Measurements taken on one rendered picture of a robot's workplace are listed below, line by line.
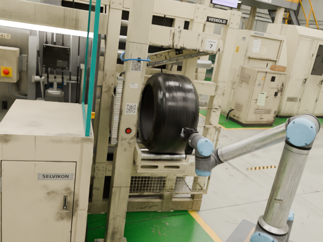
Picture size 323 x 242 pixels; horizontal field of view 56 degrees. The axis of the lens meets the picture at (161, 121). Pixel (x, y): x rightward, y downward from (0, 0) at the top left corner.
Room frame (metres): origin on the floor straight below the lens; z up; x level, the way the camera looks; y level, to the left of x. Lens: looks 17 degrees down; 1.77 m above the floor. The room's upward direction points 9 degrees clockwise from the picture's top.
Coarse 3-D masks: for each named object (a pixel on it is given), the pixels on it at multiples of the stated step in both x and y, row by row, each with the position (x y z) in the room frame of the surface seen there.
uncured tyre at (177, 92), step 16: (160, 80) 2.04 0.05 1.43; (176, 80) 2.06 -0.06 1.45; (144, 96) 2.30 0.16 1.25; (160, 96) 1.94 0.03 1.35; (176, 96) 1.95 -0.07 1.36; (192, 96) 1.99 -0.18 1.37; (144, 112) 2.37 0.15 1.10; (160, 112) 1.89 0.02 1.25; (176, 112) 1.90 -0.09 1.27; (192, 112) 1.93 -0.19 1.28; (144, 128) 2.30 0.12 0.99; (160, 128) 1.87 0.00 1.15; (176, 128) 1.89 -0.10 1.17; (192, 128) 1.93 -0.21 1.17; (144, 144) 2.08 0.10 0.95; (160, 144) 1.91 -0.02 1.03; (176, 144) 1.93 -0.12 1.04
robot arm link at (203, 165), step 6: (210, 156) 1.57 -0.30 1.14; (198, 162) 1.56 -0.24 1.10; (204, 162) 1.55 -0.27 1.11; (210, 162) 1.57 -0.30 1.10; (198, 168) 1.56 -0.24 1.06; (204, 168) 1.55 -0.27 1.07; (210, 168) 1.57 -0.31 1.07; (198, 174) 1.56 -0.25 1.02; (204, 174) 1.55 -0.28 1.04; (210, 174) 1.57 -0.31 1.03
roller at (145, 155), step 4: (144, 156) 1.96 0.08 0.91; (148, 156) 1.97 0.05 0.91; (152, 156) 1.98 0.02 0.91; (156, 156) 1.99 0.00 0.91; (160, 156) 2.00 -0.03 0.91; (164, 156) 2.01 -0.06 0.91; (168, 156) 2.02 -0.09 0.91; (172, 156) 2.03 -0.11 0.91; (176, 156) 2.04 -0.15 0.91; (180, 156) 2.05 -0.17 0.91; (184, 156) 2.06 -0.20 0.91
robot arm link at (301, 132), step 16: (288, 128) 1.31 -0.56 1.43; (304, 128) 1.28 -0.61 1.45; (288, 144) 1.32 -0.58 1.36; (304, 144) 1.26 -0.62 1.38; (288, 160) 1.31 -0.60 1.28; (304, 160) 1.30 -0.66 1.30; (288, 176) 1.30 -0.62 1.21; (272, 192) 1.35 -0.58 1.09; (288, 192) 1.30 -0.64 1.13; (272, 208) 1.33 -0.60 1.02; (288, 208) 1.31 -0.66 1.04; (272, 224) 1.32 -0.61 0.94; (256, 240) 1.32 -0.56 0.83; (272, 240) 1.28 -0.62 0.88
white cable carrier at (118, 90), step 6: (120, 78) 1.98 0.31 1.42; (120, 84) 1.98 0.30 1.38; (120, 90) 1.98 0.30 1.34; (120, 96) 1.98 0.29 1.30; (114, 108) 2.02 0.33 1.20; (114, 114) 1.98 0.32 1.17; (114, 120) 1.98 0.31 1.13; (114, 126) 1.98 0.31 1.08; (114, 132) 1.98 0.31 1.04; (114, 138) 1.98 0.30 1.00; (114, 144) 1.98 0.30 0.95
